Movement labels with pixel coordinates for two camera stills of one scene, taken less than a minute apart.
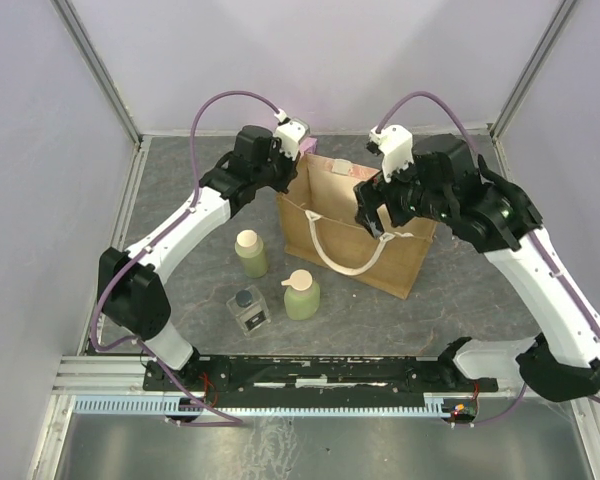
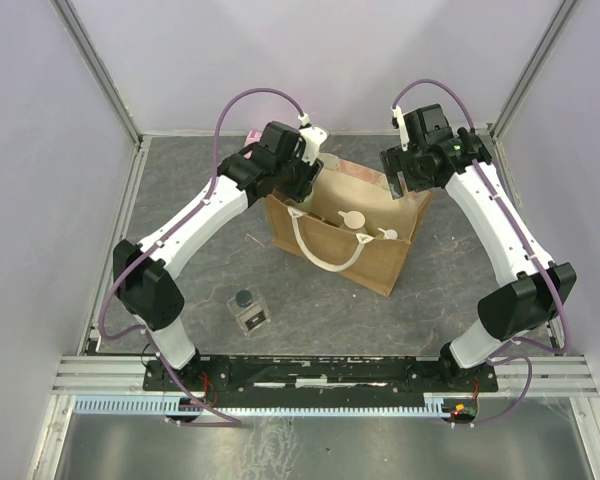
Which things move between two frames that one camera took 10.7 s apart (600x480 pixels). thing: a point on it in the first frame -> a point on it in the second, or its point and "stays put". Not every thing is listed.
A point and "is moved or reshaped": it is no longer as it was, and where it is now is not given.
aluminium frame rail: x=103 y=375 stays put
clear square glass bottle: x=250 y=309 stays put
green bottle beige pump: x=302 y=296 -> x=353 y=221
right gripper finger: x=371 y=222 -> x=397 y=184
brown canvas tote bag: x=321 y=229 is moved or reshaped
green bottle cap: x=249 y=246 -> x=307 y=206
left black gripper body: x=276 y=171 -> x=296 y=178
